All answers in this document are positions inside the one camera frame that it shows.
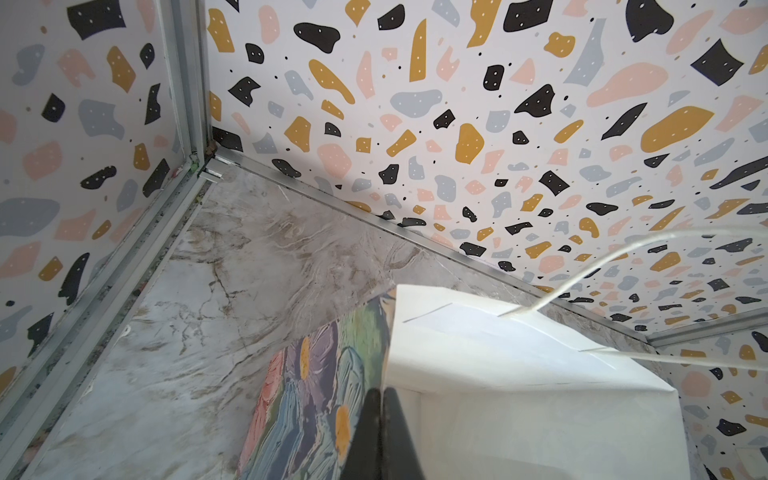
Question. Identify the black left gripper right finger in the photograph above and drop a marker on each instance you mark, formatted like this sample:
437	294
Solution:
399	459

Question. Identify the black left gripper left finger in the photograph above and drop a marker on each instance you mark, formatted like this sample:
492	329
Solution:
364	457

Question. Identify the floral paper bag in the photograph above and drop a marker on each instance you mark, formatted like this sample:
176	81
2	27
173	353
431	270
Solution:
490	390

